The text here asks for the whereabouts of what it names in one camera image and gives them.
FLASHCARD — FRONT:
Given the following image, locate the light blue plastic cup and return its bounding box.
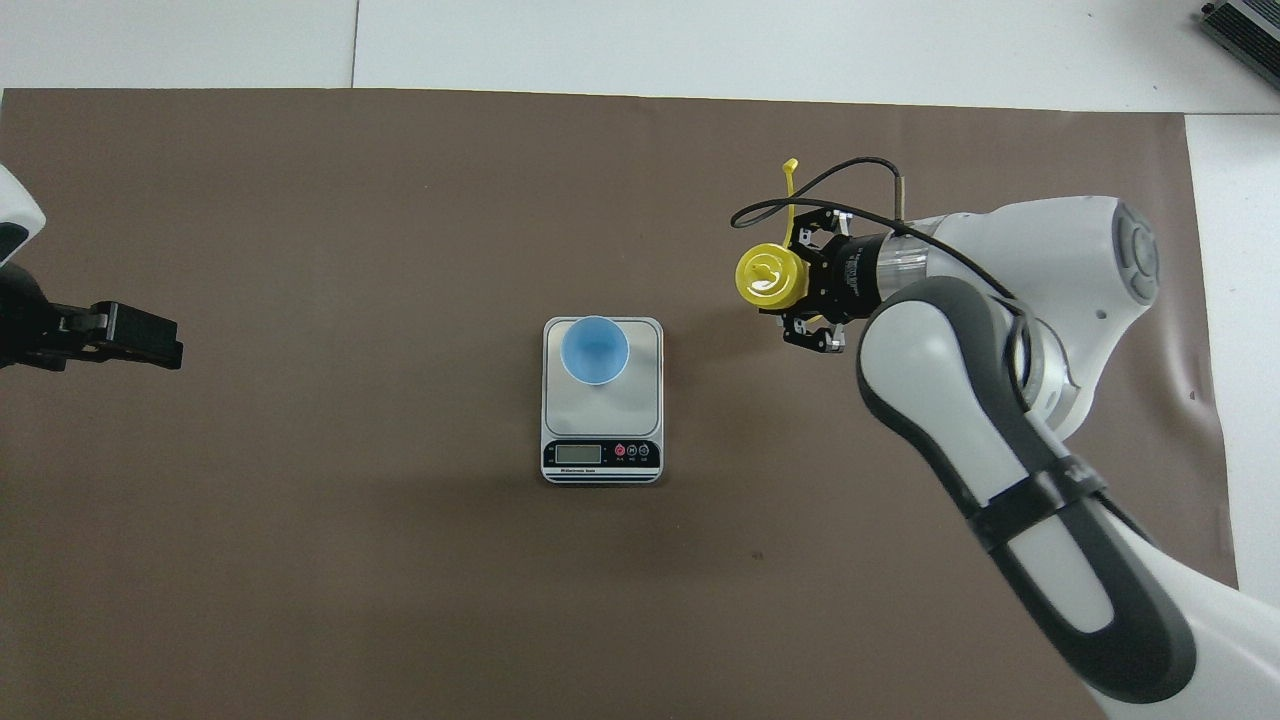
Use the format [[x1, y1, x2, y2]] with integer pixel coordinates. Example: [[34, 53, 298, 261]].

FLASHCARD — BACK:
[[560, 315, 631, 387]]

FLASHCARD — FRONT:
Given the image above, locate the yellow squeeze bottle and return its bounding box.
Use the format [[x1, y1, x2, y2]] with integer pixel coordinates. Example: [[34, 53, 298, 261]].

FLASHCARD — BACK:
[[736, 158, 809, 309]]

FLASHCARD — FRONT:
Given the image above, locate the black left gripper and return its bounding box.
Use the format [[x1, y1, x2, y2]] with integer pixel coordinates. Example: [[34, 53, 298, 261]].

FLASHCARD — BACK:
[[0, 262, 184, 373]]

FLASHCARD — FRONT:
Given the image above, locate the grey ribbed metal device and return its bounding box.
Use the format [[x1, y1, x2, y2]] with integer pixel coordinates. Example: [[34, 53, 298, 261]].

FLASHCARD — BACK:
[[1200, 0, 1280, 93]]

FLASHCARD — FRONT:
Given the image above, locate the brown paper table mat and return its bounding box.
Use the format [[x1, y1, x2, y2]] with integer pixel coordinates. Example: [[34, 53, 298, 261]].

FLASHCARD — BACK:
[[0, 88, 1241, 720]]

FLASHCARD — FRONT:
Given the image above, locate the silver digital kitchen scale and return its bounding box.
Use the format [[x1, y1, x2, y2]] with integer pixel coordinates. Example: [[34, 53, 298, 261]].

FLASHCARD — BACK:
[[541, 316, 665, 486]]

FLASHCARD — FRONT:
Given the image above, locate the black right arm strap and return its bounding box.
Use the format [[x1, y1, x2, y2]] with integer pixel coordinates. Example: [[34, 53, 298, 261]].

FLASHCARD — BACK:
[[965, 455, 1109, 551]]

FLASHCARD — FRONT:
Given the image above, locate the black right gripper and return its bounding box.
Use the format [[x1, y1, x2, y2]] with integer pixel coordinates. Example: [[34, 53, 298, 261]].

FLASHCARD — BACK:
[[782, 207, 893, 353]]

